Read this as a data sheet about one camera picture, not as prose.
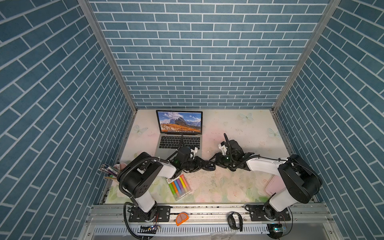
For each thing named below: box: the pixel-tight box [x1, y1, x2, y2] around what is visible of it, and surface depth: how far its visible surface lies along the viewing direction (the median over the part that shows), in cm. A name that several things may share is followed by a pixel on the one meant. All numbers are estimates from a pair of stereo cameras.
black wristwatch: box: [227, 211, 243, 232], surface depth 71 cm
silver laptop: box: [155, 110, 203, 158], surface depth 101 cm
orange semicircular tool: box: [176, 212, 189, 226], surface depth 72 cm
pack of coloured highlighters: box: [166, 173, 192, 201], surface depth 83 cm
